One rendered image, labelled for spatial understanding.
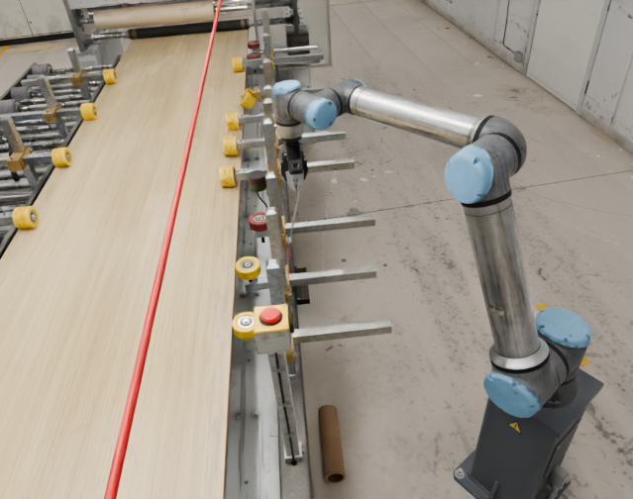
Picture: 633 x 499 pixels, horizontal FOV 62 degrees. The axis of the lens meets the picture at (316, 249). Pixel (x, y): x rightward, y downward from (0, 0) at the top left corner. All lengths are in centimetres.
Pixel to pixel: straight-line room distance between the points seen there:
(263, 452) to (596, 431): 146
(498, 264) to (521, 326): 18
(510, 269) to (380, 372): 130
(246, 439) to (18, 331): 73
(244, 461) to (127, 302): 58
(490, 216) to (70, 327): 119
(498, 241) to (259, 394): 87
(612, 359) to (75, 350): 225
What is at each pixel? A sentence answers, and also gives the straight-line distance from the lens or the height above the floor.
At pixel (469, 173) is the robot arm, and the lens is 121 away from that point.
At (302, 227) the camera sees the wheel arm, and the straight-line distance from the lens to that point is 190.
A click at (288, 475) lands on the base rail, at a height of 70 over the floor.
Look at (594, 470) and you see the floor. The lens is 242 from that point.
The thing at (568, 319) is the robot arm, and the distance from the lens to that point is 164.
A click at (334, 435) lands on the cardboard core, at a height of 8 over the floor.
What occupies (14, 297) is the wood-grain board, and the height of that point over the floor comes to 90.
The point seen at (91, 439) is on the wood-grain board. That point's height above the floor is 90.
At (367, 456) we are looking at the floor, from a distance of 227.
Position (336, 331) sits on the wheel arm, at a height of 84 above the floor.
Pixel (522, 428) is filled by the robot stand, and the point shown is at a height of 50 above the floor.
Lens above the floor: 198
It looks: 39 degrees down
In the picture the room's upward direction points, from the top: 5 degrees counter-clockwise
